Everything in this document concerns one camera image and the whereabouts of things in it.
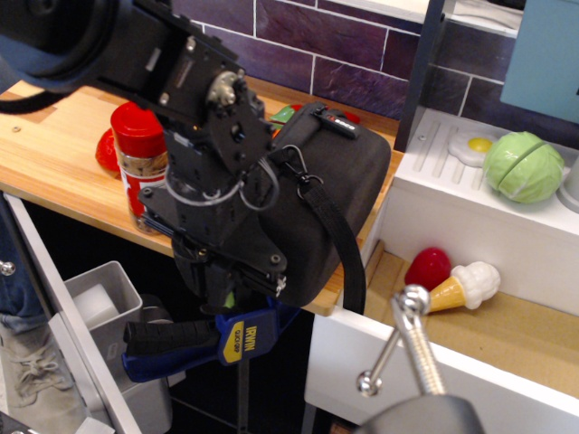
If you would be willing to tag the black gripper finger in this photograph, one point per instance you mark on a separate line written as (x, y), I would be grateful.
(220, 281)
(190, 262)

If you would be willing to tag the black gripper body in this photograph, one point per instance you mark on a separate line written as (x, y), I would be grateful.
(230, 233)

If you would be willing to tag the green tape zipper pull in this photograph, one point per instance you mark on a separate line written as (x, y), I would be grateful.
(230, 301)

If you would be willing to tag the black zipper case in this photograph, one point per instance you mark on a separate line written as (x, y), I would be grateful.
(331, 172)

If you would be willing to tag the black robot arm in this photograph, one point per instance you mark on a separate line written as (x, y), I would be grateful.
(218, 177)

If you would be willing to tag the blue Irwin bar clamp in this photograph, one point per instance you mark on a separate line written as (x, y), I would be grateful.
(156, 351)

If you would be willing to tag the red-lidded spice jar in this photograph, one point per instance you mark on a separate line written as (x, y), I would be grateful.
(141, 153)

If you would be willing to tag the red toy tomato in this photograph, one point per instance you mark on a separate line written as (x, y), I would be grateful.
(105, 153)

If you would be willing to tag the green toy vegetable piece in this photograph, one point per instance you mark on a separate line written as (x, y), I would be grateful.
(283, 116)

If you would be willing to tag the grey plastic bin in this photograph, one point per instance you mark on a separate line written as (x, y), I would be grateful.
(107, 300)

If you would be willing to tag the person's blue jeans leg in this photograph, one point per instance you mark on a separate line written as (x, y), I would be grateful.
(21, 308)

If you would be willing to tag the grey sneaker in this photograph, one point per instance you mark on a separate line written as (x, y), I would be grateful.
(40, 391)

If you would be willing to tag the red toy fruit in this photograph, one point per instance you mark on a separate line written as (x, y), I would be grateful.
(429, 268)

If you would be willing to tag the toy ice cream cone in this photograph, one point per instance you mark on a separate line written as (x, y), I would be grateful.
(467, 286)

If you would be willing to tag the toy fried egg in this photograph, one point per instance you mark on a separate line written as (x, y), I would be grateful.
(471, 147)

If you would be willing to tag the white toy sink unit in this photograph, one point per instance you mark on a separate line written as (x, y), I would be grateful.
(504, 280)

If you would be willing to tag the green toy cabbage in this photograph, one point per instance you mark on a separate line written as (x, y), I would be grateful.
(524, 168)

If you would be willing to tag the teal box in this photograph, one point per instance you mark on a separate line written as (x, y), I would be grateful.
(543, 71)

